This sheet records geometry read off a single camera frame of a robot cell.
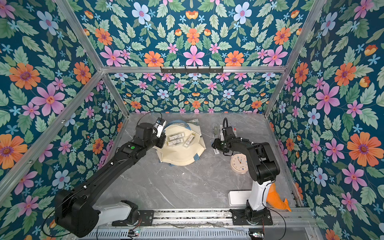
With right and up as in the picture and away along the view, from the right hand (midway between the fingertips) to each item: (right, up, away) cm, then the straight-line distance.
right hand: (219, 143), depth 100 cm
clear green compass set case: (-2, +9, +8) cm, 12 cm away
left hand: (-32, +9, -19) cm, 38 cm away
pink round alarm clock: (+11, -11, -9) cm, 18 cm away
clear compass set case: (-2, -5, -4) cm, 6 cm away
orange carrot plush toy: (+26, -26, -25) cm, 44 cm away
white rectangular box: (+8, -26, -23) cm, 36 cm away
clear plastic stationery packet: (-26, +3, +1) cm, 27 cm away
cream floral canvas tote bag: (-27, -7, -7) cm, 28 cm away
